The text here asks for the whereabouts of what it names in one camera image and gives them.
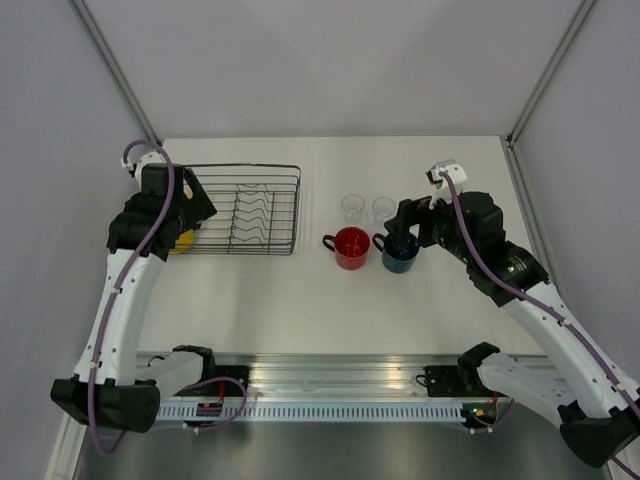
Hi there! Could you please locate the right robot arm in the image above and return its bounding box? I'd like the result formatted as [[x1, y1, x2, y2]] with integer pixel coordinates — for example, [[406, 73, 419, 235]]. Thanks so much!
[[385, 192, 639, 468]]

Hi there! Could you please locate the red mug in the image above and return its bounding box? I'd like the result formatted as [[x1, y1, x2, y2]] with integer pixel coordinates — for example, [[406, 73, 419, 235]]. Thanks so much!
[[322, 226, 371, 271]]

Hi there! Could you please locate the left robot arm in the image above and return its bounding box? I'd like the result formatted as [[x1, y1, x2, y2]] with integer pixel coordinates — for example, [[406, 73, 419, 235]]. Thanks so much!
[[50, 163, 218, 433]]

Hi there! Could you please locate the white slotted cable duct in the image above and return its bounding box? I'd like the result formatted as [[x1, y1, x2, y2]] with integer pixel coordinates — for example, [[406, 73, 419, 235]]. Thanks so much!
[[157, 400, 464, 423]]

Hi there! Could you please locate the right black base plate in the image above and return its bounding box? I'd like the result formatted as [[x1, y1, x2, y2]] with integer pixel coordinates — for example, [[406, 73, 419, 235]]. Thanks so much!
[[422, 365, 484, 398]]

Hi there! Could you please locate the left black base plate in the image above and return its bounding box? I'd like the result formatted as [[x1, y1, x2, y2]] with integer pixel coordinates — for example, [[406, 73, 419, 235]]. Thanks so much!
[[214, 365, 250, 399]]

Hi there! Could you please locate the aluminium front rail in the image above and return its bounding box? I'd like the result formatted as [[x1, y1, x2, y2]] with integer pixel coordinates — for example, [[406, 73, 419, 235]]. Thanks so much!
[[215, 353, 457, 402]]

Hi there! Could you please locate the left aluminium frame post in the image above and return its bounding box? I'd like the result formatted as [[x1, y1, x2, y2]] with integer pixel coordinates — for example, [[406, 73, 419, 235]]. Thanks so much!
[[67, 0, 162, 144]]

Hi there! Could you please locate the right aluminium frame post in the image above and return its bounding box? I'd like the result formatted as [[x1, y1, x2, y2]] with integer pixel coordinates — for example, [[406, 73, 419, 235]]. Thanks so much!
[[504, 0, 601, 146]]

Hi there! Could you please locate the black wire dish rack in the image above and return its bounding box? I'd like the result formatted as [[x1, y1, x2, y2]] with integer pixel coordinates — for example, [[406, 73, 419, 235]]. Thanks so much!
[[186, 163, 302, 256]]

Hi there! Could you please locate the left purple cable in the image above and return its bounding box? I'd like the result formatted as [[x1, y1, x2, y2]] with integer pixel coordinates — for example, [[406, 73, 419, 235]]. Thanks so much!
[[87, 139, 249, 456]]

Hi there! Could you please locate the clear glass cup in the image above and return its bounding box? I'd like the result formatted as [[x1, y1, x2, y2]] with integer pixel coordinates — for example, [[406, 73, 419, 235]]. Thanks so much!
[[371, 196, 397, 224], [341, 194, 366, 225]]

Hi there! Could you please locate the purple cable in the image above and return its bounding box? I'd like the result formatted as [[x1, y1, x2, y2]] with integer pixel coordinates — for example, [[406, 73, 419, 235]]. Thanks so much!
[[87, 139, 249, 456], [442, 169, 640, 476]]

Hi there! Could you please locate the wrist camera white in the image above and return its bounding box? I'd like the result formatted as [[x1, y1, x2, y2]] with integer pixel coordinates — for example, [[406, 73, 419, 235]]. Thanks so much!
[[120, 151, 164, 182], [427, 159, 468, 209]]

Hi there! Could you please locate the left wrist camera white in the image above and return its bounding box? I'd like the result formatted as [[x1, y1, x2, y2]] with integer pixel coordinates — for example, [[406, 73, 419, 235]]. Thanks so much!
[[120, 151, 164, 182]]

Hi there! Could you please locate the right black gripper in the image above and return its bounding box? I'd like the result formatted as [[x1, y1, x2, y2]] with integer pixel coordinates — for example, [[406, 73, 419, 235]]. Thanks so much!
[[384, 186, 476, 264]]

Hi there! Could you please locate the aluminium frame post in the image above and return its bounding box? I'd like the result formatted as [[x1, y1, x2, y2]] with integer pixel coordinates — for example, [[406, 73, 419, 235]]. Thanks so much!
[[504, 0, 601, 146], [67, 0, 162, 144]]

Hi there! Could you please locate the blue mug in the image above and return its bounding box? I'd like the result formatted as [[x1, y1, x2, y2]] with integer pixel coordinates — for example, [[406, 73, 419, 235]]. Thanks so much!
[[372, 233, 420, 274]]

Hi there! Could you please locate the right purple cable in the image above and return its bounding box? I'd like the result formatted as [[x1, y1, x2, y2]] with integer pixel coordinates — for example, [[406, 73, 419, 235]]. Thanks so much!
[[442, 169, 640, 476]]

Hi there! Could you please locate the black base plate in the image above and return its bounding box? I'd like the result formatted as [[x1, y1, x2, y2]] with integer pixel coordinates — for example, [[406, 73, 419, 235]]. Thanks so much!
[[214, 365, 250, 399], [422, 365, 484, 398]]

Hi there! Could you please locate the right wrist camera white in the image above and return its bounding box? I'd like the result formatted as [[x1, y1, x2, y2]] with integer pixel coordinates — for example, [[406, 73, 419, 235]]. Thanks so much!
[[427, 159, 468, 209]]

